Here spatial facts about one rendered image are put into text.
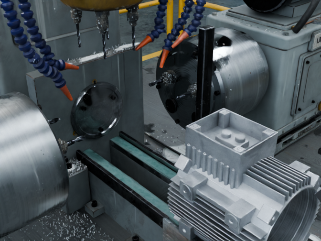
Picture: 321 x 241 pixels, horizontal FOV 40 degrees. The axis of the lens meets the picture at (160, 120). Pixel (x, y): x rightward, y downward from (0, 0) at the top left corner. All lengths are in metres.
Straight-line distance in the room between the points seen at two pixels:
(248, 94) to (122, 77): 0.32
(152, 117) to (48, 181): 0.75
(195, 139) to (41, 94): 0.39
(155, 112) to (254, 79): 0.50
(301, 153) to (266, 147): 0.62
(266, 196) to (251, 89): 0.47
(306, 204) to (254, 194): 0.14
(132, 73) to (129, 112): 0.11
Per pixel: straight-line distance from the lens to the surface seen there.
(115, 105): 1.11
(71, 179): 1.05
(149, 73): 1.82
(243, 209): 0.69
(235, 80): 1.07
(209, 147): 0.72
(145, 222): 0.95
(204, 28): 0.90
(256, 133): 0.78
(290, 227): 0.84
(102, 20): 0.88
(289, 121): 1.33
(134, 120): 1.18
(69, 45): 1.13
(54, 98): 1.01
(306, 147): 1.39
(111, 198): 1.04
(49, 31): 1.11
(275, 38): 1.18
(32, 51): 0.81
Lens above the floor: 1.52
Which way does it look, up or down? 29 degrees down
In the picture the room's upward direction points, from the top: straight up
